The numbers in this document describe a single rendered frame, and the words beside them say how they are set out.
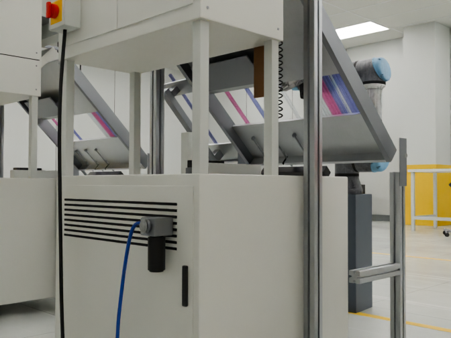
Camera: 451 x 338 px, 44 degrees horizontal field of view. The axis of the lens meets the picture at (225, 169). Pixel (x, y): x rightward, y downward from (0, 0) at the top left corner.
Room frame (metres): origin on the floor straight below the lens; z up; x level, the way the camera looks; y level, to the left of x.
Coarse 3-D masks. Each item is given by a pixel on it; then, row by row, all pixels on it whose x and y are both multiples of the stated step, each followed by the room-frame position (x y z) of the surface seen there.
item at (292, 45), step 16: (288, 0) 1.75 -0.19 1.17; (288, 16) 1.80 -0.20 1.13; (288, 32) 1.85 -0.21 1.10; (288, 48) 1.90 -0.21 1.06; (192, 64) 2.23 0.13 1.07; (224, 64) 2.07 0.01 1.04; (240, 64) 2.03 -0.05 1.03; (288, 64) 1.96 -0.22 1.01; (224, 80) 2.14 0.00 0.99; (240, 80) 2.09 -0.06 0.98; (288, 80) 2.02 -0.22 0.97
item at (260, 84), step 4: (256, 48) 1.66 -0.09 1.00; (260, 48) 1.65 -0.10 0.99; (256, 52) 1.66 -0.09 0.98; (260, 52) 1.65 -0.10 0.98; (256, 56) 1.66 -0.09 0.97; (260, 56) 1.65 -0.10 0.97; (256, 60) 1.66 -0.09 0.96; (260, 60) 1.65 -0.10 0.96; (256, 64) 1.66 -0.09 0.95; (260, 64) 1.65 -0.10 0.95; (256, 68) 1.66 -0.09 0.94; (260, 68) 1.65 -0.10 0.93; (256, 72) 1.66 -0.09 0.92; (260, 72) 1.65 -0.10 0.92; (256, 76) 1.66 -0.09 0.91; (260, 76) 1.65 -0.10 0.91; (256, 80) 1.66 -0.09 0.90; (260, 80) 1.65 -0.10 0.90; (256, 84) 1.66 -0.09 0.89; (260, 84) 1.65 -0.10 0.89; (256, 88) 1.66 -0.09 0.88; (260, 88) 1.65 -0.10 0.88; (256, 92) 1.66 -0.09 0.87; (260, 92) 1.65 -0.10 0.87; (256, 96) 1.66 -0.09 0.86; (260, 96) 1.65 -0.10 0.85
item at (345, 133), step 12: (288, 120) 2.20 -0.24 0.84; (300, 120) 2.16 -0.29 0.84; (324, 120) 2.09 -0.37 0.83; (336, 120) 2.05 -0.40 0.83; (348, 120) 2.02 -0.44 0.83; (360, 120) 1.99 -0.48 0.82; (240, 132) 2.41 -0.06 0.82; (252, 132) 2.37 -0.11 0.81; (288, 132) 2.25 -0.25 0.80; (300, 132) 2.21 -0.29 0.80; (324, 132) 2.14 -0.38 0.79; (336, 132) 2.10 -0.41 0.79; (348, 132) 2.07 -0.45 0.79; (360, 132) 2.04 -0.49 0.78; (252, 144) 2.44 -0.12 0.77; (288, 144) 2.31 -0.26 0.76; (324, 144) 2.19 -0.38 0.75; (336, 144) 2.16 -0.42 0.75; (348, 144) 2.12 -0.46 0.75; (360, 144) 2.09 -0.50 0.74; (372, 144) 2.05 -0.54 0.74
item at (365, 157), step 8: (256, 160) 2.48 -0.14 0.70; (280, 160) 2.38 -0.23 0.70; (288, 160) 2.35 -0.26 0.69; (296, 160) 2.32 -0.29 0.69; (328, 160) 2.20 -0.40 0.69; (336, 160) 2.17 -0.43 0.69; (344, 160) 2.15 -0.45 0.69; (352, 160) 2.12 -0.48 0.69; (360, 160) 2.09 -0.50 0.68; (368, 160) 2.07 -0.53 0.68; (376, 160) 2.05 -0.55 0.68; (384, 160) 2.03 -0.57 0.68
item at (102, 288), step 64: (64, 0) 1.71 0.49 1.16; (128, 0) 1.57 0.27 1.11; (192, 0) 1.38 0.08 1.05; (256, 0) 1.51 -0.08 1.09; (64, 64) 1.85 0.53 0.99; (128, 64) 1.91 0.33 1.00; (64, 128) 1.84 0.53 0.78; (192, 128) 1.40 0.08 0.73; (64, 192) 1.81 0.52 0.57; (128, 192) 1.57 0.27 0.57; (192, 192) 1.38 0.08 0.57; (64, 256) 1.81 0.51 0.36; (128, 256) 1.56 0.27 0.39; (192, 256) 1.38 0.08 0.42; (64, 320) 1.81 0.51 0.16; (128, 320) 1.56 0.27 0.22; (192, 320) 1.38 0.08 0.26
